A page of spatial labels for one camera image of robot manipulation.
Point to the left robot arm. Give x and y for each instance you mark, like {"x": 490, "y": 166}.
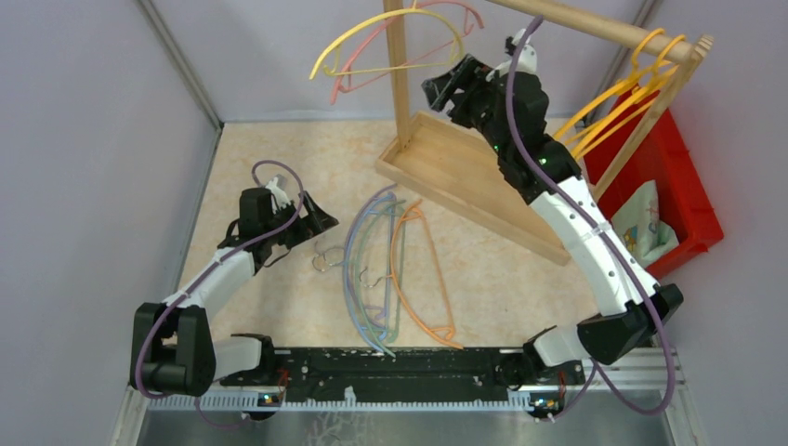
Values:
{"x": 173, "y": 352}

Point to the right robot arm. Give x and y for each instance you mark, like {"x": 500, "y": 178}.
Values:
{"x": 508, "y": 110}

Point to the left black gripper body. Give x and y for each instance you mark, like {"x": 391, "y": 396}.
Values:
{"x": 297, "y": 232}

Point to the light yellow hanger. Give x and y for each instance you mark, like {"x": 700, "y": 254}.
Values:
{"x": 330, "y": 56}

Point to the blue hanger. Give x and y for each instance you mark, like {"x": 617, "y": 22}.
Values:
{"x": 352, "y": 295}

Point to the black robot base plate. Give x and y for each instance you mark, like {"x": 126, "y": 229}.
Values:
{"x": 408, "y": 375}

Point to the red plastic bin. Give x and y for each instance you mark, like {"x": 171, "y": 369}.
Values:
{"x": 683, "y": 203}

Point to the green hanger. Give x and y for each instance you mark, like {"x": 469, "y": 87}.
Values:
{"x": 379, "y": 325}

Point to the printed cloth in bin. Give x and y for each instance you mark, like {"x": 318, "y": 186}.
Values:
{"x": 639, "y": 225}

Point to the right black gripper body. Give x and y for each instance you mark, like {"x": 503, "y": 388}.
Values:
{"x": 472, "y": 108}

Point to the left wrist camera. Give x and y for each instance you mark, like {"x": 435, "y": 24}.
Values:
{"x": 280, "y": 188}

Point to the orange hanger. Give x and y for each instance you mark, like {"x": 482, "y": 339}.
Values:
{"x": 443, "y": 335}

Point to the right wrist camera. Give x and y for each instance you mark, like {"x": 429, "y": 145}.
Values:
{"x": 526, "y": 62}

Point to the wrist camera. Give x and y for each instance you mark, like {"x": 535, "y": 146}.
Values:
{"x": 526, "y": 62}
{"x": 280, "y": 188}

